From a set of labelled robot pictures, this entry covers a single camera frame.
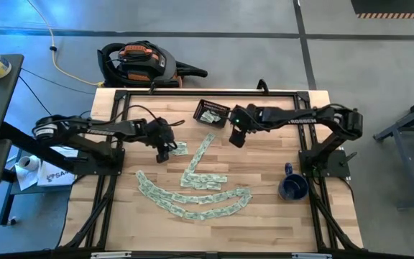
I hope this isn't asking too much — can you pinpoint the black orange shop vacuum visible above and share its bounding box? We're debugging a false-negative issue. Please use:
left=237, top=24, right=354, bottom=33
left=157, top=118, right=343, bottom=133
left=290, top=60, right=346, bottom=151
left=96, top=40, right=209, bottom=89

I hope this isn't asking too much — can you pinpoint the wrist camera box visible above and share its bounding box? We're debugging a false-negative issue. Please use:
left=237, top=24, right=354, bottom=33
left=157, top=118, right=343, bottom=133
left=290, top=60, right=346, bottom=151
left=152, top=117, right=174, bottom=135
left=229, top=109, right=247, bottom=127

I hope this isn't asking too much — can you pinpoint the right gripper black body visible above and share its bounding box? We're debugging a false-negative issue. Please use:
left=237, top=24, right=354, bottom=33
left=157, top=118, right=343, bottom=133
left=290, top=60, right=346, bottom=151
left=228, top=103, right=264, bottom=136

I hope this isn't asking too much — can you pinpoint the blue ceramic mug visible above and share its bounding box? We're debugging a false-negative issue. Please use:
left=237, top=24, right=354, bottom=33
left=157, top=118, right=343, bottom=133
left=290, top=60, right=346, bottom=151
left=277, top=162, right=310, bottom=202

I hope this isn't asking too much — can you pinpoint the yellow extension cable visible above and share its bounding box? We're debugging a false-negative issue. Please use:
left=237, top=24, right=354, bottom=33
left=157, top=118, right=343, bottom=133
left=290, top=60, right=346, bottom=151
left=26, top=0, right=106, bottom=88

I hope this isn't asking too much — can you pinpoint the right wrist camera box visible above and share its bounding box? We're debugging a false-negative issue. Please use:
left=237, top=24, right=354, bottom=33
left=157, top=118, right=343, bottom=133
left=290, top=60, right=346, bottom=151
left=229, top=109, right=247, bottom=127

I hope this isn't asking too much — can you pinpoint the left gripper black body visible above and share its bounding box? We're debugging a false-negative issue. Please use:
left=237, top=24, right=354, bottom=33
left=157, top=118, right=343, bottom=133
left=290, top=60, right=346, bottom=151
left=142, top=117, right=178, bottom=150

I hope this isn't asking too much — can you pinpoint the black aluminium table frame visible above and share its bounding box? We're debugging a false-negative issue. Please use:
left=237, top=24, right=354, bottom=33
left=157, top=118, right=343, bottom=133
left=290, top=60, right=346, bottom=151
left=57, top=88, right=366, bottom=259

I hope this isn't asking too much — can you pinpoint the black floor mat striped edge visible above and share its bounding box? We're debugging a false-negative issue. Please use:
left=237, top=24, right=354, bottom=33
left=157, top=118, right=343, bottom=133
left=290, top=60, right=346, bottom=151
left=350, top=0, right=414, bottom=19

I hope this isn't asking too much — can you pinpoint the black slotted plastic basket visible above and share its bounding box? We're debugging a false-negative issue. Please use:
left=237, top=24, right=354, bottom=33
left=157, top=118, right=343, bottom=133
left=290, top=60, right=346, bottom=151
left=192, top=98, right=231, bottom=130

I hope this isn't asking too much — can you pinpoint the white printed paper sheet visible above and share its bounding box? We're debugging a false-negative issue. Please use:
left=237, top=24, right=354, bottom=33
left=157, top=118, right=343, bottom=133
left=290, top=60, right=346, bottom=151
left=36, top=160, right=77, bottom=188

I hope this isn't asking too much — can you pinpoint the white paper towel sheet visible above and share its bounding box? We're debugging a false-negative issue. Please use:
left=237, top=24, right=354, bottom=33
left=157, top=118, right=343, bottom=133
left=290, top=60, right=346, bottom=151
left=14, top=163, right=42, bottom=191

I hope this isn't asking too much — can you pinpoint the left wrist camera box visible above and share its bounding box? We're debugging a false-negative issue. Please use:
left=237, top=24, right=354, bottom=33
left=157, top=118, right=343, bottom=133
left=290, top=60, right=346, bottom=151
left=152, top=117, right=174, bottom=135

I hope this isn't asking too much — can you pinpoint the silver metal bracket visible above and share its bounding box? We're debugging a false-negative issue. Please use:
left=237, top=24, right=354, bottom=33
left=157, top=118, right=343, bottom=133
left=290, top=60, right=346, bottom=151
left=91, top=251, right=132, bottom=259
left=291, top=253, right=333, bottom=259

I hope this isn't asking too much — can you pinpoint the blue legged workbench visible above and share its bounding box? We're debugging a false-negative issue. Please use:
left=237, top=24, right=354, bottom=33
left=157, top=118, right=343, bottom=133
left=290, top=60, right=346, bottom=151
left=373, top=91, right=414, bottom=210

